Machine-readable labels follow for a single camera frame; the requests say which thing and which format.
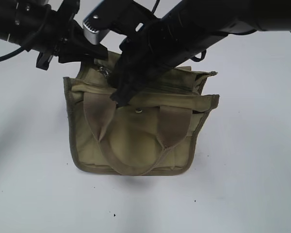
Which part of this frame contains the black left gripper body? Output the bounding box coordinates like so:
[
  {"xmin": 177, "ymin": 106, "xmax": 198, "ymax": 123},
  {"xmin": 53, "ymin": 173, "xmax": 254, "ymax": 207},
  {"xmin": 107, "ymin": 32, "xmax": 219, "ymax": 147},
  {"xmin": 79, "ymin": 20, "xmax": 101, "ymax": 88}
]
[{"xmin": 35, "ymin": 4, "xmax": 88, "ymax": 71}]

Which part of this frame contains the black cable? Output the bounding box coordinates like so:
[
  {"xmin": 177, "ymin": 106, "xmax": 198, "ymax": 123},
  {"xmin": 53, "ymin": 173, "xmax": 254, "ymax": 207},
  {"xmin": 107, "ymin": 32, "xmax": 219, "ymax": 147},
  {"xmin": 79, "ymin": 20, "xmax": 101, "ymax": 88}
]
[{"xmin": 0, "ymin": 46, "xmax": 27, "ymax": 64}]

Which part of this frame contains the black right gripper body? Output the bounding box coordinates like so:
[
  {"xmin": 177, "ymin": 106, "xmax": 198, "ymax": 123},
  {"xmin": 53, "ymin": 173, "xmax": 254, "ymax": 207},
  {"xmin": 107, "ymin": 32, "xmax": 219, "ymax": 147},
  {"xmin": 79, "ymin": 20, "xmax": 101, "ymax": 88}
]
[{"xmin": 111, "ymin": 19, "xmax": 228, "ymax": 90}]

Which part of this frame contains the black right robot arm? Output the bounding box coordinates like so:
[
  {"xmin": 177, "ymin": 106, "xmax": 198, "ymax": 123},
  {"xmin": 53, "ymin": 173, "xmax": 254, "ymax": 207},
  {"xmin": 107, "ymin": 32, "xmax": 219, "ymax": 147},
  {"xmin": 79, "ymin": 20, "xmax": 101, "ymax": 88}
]
[{"xmin": 109, "ymin": 0, "xmax": 291, "ymax": 106}]

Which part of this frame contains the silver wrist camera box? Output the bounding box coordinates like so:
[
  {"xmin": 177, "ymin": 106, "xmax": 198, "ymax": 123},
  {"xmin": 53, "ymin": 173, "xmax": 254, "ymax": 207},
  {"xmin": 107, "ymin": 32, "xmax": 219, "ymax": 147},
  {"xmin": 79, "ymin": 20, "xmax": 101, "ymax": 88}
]
[{"xmin": 82, "ymin": 7, "xmax": 117, "ymax": 46}]

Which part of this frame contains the khaki canvas tote bag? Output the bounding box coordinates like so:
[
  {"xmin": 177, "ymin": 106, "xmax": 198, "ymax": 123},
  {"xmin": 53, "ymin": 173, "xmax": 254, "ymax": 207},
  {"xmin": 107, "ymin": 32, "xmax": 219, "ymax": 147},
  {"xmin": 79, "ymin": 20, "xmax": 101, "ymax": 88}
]
[{"xmin": 64, "ymin": 52, "xmax": 219, "ymax": 176}]

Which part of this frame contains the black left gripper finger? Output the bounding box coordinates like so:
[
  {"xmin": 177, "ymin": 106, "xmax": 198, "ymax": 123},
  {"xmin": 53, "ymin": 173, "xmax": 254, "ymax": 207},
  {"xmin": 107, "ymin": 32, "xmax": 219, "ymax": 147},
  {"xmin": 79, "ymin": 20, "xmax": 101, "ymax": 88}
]
[{"xmin": 58, "ymin": 37, "xmax": 108, "ymax": 64}]

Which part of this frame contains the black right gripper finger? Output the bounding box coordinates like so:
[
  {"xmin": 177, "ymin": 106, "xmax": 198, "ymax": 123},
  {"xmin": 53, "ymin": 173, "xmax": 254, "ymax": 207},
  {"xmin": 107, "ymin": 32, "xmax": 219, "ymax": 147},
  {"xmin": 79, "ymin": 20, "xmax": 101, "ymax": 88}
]
[{"xmin": 110, "ymin": 83, "xmax": 138, "ymax": 107}]

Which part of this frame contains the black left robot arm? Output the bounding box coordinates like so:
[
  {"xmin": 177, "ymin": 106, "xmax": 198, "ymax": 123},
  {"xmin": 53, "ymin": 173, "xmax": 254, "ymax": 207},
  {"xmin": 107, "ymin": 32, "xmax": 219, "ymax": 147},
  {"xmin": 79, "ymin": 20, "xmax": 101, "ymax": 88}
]
[{"xmin": 0, "ymin": 0, "xmax": 108, "ymax": 70}]

